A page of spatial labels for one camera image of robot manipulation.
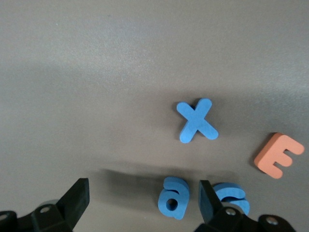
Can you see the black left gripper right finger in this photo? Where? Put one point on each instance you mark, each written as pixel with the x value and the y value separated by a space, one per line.
pixel 207 205

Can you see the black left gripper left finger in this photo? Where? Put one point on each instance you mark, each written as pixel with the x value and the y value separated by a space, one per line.
pixel 77 200

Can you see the blue foam letter G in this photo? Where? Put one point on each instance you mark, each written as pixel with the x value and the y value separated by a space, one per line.
pixel 231 191

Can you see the blue foam letter a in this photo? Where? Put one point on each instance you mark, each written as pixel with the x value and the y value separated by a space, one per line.
pixel 181 193

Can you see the blue foam letter X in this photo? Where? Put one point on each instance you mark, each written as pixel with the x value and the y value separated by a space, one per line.
pixel 196 120

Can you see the orange foam letter E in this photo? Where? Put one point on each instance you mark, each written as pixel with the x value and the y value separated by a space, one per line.
pixel 268 157

